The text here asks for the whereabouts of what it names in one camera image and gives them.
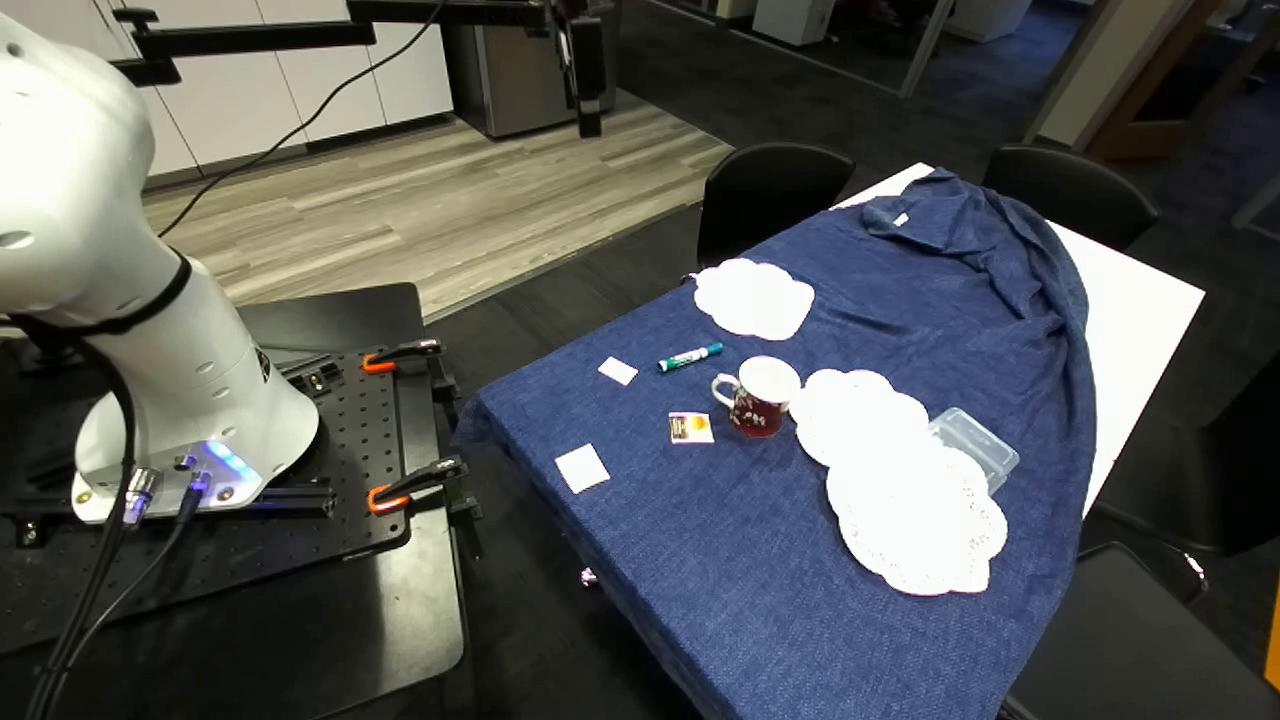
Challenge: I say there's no teal marker pen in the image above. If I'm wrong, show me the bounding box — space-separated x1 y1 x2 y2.
650 341 731 381

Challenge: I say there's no yellow picture card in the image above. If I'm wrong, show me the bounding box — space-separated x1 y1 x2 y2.
663 410 720 449

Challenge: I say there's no large white paper doily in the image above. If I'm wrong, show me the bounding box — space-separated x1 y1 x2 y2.
821 431 1012 602

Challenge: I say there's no black chair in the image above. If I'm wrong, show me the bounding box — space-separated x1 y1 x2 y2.
693 138 864 274
979 141 1164 257
1005 545 1280 720
1077 504 1216 611

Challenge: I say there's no white table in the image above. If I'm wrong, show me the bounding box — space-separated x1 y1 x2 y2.
830 158 1210 517

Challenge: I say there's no pale square paper note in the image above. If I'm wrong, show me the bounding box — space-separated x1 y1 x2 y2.
551 445 616 500

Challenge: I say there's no thin black floor cable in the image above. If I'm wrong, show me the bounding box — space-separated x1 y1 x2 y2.
157 0 453 242

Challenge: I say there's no blue cloth table cover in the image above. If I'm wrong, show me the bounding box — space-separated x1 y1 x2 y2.
455 170 1105 720

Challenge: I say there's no black robot cart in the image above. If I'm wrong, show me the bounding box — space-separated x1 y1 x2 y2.
0 282 473 720

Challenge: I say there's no white cabinet front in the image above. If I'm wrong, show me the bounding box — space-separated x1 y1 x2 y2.
122 0 460 186

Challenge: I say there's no medium white paper doily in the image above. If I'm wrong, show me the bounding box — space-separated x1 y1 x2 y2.
789 366 936 472

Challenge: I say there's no small white paper doily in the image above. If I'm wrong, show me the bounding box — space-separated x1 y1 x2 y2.
686 257 821 346

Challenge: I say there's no grey metal cabinet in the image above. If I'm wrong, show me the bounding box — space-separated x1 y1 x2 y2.
438 13 579 146

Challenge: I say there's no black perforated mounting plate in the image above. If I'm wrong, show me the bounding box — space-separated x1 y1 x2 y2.
0 341 455 591

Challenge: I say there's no small white card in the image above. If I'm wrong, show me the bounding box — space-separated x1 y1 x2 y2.
596 352 643 393

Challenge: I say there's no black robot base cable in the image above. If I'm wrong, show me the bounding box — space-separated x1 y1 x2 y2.
18 384 143 720
35 478 206 720

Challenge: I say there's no maroon glass mug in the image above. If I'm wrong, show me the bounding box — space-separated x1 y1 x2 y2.
709 352 806 449

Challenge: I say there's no black horizontal camera boom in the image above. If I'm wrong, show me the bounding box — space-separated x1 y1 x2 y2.
108 0 620 88

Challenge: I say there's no orange black clamp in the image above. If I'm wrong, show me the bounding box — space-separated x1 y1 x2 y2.
363 457 473 520
355 335 443 381

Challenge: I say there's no black vertical stand post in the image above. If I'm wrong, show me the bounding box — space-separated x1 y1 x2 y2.
556 0 620 146

